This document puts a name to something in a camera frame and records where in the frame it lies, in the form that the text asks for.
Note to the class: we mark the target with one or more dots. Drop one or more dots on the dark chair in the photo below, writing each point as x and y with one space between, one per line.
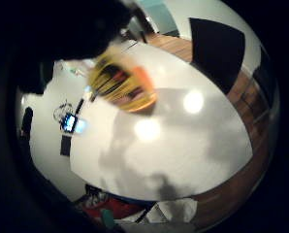
138 27

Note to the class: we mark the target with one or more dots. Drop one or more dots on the yellow snack packet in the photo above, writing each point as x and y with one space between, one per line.
123 84

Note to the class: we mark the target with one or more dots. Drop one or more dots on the phone with lit screen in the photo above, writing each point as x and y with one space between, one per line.
69 123

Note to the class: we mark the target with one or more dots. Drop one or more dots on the large black panel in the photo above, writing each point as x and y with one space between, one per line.
215 51

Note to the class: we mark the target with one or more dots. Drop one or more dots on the flat black pad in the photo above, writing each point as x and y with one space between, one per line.
66 145

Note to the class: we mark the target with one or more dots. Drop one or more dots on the black device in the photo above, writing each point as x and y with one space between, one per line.
26 123

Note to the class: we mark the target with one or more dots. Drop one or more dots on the red bag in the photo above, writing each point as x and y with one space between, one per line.
113 205

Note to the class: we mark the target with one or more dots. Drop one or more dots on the teal bottle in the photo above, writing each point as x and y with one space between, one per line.
107 218

